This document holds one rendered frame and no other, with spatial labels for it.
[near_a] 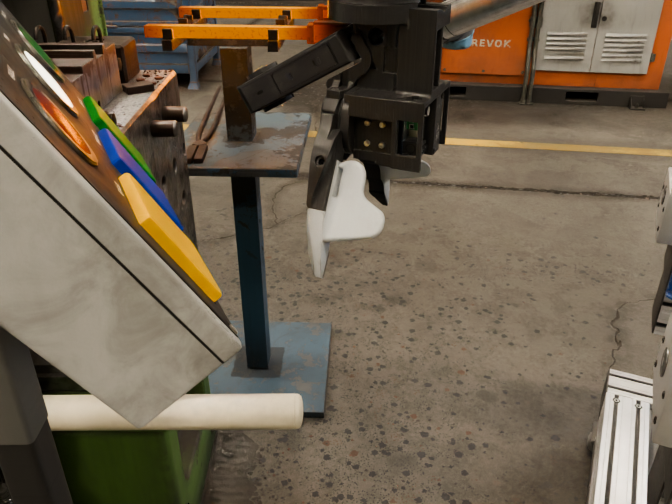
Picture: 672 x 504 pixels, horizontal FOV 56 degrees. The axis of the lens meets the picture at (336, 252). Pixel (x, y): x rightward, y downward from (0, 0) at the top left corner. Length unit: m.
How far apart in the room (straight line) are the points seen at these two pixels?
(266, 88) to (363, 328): 1.56
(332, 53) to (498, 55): 3.98
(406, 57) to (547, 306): 1.82
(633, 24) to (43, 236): 4.35
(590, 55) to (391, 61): 4.07
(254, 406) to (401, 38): 0.51
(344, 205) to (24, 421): 0.31
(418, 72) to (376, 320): 1.64
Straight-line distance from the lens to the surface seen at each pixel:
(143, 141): 1.03
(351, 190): 0.48
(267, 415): 0.82
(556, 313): 2.22
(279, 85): 0.52
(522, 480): 1.64
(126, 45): 1.19
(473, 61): 4.46
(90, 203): 0.33
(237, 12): 1.59
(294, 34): 1.33
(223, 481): 1.60
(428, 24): 0.46
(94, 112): 0.57
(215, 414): 0.83
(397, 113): 0.47
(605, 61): 4.56
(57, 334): 0.36
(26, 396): 0.59
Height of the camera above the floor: 1.20
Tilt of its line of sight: 29 degrees down
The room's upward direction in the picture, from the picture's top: straight up
